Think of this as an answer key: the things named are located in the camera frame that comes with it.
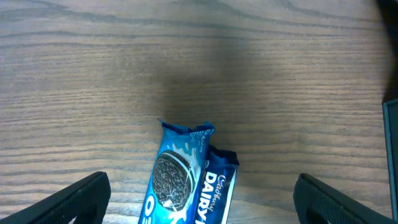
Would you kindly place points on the dark blue Cadbury chocolate bar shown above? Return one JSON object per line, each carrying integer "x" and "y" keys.
{"x": 218, "y": 187}

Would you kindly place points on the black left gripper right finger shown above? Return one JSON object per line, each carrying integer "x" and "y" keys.
{"x": 316, "y": 202}

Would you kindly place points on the blue Oreo cookie pack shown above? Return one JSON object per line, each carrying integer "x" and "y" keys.
{"x": 176, "y": 179}

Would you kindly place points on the dark green open box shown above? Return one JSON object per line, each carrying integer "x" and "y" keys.
{"x": 390, "y": 129}

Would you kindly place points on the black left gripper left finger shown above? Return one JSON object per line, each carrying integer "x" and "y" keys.
{"x": 83, "y": 202}

